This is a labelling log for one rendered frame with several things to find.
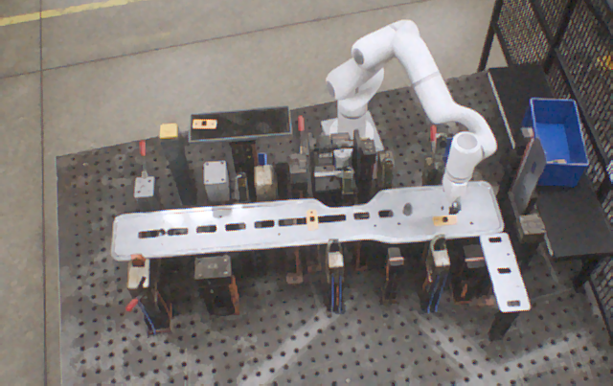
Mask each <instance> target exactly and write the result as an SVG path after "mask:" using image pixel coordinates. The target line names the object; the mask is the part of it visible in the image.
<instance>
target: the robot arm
mask: <svg viewBox="0 0 613 386"><path fill-rule="evenodd" d="M352 56H353V57H352V58H351V59H349V61H348V62H346V63H343V64H342V65H340V66H339V67H337V68H336V69H334V70H332V71H331V72H330V73H329V75H328V76H327V79H326V88H327V90H328V93H329V95H330V96H331V97H333V98H334V99H336V100H338V102H337V120H336V121H335V122H334V123H333V124H332V125H331V127H330V130H329V136H330V134H332V133H346V132H349V133H350V136H351V140H353V130H354V129H356V128H358V132H359V137H360V138H366V137H370V138H371V140H372V139H373V138H374V129H373V126H372V125H371V124H370V122H369V121H366V114H368V102H369V100H370V99H371V98H372V97H373V95H374V94H375V92H376V91H377V90H378V88H379V87H380V85H381V83H382V80H383V76H384V70H383V66H384V64H385V61H387V59H389V58H392V57H397V58H398V61H399V62H400V63H401V65H402V66H403V68H404V70H405V72H406V74H407V76H408V79H409V80H410V82H411V85H412V87H413V89H414V91H416V93H417V95H418V97H419V99H420V102H421V104H422V106H423V109H424V111H425V113H426V115H427V117H428V118H429V120H430V121H431V122H432V123H434V124H441V123H446V122H459V123H461V124H464V125H465V126H466V127H467V128H468V129H469V132H470V133H468V132H464V133H459V134H457V135H456V136H455V137H454V138H453V141H452V145H451V149H450V152H449V157H448V161H447V165H446V169H445V174H444V177H443V192H444V193H445V195H446V198H447V201H448V202H449V204H451V207H450V209H449V214H450V215H456V214H457V213H458V212H459V211H461V202H462V200H464V198H465V191H466V185H467V182H468V181H469V180H470V178H471V176H472V173H473V170H474V168H475V166H476V165H477V164H478V163H479V162H480V161H482V160H483V159H485V158H488V157H490V155H491V154H492V153H493V152H494V151H495V150H496V142H495V139H494V137H493V135H492V133H491V130H490V128H489V126H488V124H486V122H485V120H484V119H483V118H482V117H481V116H480V115H479V114H478V113H476V112H474V111H473V110H470V109H468V107H465V106H461V105H458V104H456V103H454V102H453V100H452V99H451V96H450V94H449V92H448V90H447V88H446V86H445V83H444V80H443V77H442V75H441V73H440V71H438V69H437V67H436V65H435V63H434V61H433V58H432V56H431V54H430V52H429V50H428V48H427V46H426V45H425V43H424V41H423V40H422V39H421V38H420V31H419V29H418V26H417V25H416V24H414V23H413V22H412V21H410V20H401V21H398V22H396V23H393V24H390V25H388V26H386V27H384V28H382V29H380V30H377V31H375V32H373V33H371V34H368V35H365V37H363V38H361V39H359V40H358V41H357V42H356V43H355V44H354V45H353V46H352ZM454 202H456V206H454Z"/></svg>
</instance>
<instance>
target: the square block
mask: <svg viewBox="0 0 613 386"><path fill-rule="evenodd" d="M514 225H515V228H514V230H513V232H512V235H511V236H510V243H511V245H512V248H513V252H514V255H515V258H516V261H517V264H518V267H519V270H520V274H521V278H522V277H523V274H524V272H525V270H526V269H527V266H528V265H529V263H530V261H531V259H532V257H533V255H534V251H535V250H537V247H538V246H539V244H540V242H541V241H543V239H544V238H545V235H546V230H545V226H544V223H543V221H542V218H541V215H530V216H520V217H519V218H518V219H517V220H516V222H515V224H514ZM503 273H511V270H510V269H509V268H508V267H504V269H503V270H501V272H500V274H503Z"/></svg>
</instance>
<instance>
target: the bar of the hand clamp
mask: <svg viewBox="0 0 613 386"><path fill-rule="evenodd" d="M446 147H447V136H446V133H438V134H436V135H435V142H434V148H433V156H432V163H431V165H432V173H433V172H434V168H435V163H440V166H441V168H440V169H438V170H440V172H443V160H444V154H445V148H446Z"/></svg>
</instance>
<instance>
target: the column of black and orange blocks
mask: <svg viewBox="0 0 613 386"><path fill-rule="evenodd" d="M532 139H533V134H532V130H531V128H530V127H528V128H526V127H522V128H521V129H520V133H519V135H518V139H517V142H516V145H515V147H514V148H513V149H512V150H511V152H512V156H511V159H510V161H509V162H508V165H507V168H506V170H505V172H504V175H503V178H502V181H501V184H500V185H501V186H499V191H498V193H497V195H496V199H497V202H498V207H499V210H500V213H501V212H502V210H503V207H504V205H505V204H504V200H505V197H506V195H507V192H512V189H513V186H514V184H515V181H516V178H517V175H518V173H519V171H520V169H521V166H522V164H523V161H524V159H525V156H526V153H527V150H528V148H529V146H530V144H531V141H532Z"/></svg>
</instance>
